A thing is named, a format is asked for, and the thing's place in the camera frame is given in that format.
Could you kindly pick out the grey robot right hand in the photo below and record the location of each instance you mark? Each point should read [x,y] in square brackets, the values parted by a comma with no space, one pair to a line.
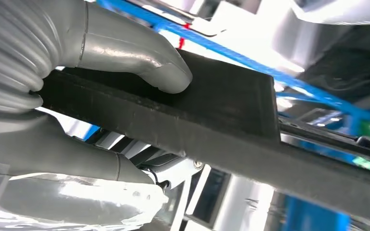
[44,153]

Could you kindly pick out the blue metal shelf rack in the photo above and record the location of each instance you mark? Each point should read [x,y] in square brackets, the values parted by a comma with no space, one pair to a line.
[223,53]

